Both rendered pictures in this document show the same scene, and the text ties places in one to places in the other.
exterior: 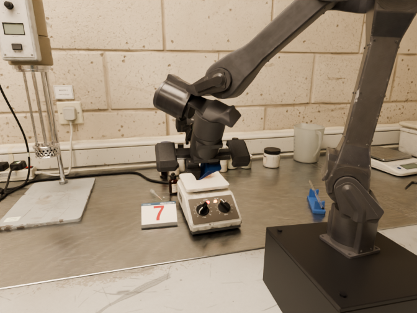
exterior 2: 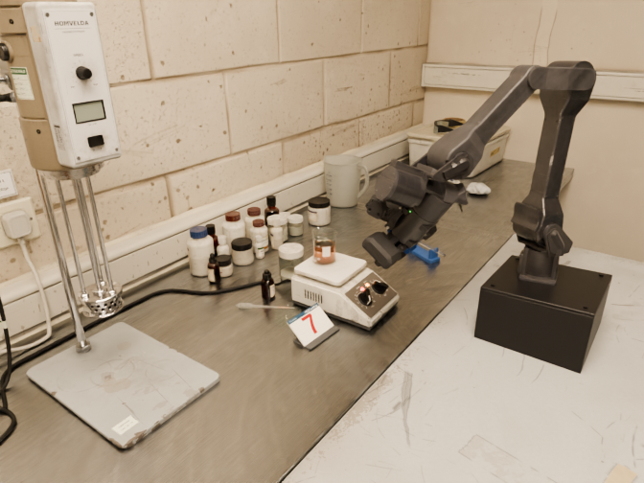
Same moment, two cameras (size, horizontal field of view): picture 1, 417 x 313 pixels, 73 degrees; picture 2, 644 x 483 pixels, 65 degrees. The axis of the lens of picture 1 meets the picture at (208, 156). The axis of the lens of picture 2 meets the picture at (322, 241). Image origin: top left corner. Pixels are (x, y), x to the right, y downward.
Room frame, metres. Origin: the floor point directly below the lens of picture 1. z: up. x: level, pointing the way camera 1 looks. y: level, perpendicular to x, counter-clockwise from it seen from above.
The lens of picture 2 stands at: (0.00, 0.65, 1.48)
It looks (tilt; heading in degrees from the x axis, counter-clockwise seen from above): 24 degrees down; 320
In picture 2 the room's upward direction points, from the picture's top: 1 degrees counter-clockwise
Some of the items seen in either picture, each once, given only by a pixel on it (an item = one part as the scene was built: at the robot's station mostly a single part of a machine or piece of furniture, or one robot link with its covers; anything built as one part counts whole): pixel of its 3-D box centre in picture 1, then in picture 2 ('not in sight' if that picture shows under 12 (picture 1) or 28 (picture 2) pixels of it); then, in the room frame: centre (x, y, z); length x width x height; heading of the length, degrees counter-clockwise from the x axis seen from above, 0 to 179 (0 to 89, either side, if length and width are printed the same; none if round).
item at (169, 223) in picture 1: (159, 214); (313, 325); (0.65, 0.13, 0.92); 0.09 x 0.06 x 0.04; 100
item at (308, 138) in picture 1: (309, 144); (346, 182); (1.17, -0.43, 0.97); 0.18 x 0.13 x 0.15; 7
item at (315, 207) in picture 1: (316, 200); (423, 249); (0.74, -0.31, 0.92); 0.10 x 0.03 x 0.04; 171
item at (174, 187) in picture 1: (173, 182); (267, 283); (0.84, 0.11, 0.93); 0.03 x 0.03 x 0.07
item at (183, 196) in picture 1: (205, 198); (340, 287); (0.71, 0.01, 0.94); 0.22 x 0.13 x 0.08; 15
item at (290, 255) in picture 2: not in sight; (291, 263); (0.87, 0.02, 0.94); 0.06 x 0.06 x 0.08
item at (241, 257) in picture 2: not in sight; (242, 251); (1.03, 0.06, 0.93); 0.05 x 0.05 x 0.06
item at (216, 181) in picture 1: (203, 180); (331, 266); (0.73, 0.01, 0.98); 0.12 x 0.12 x 0.01; 15
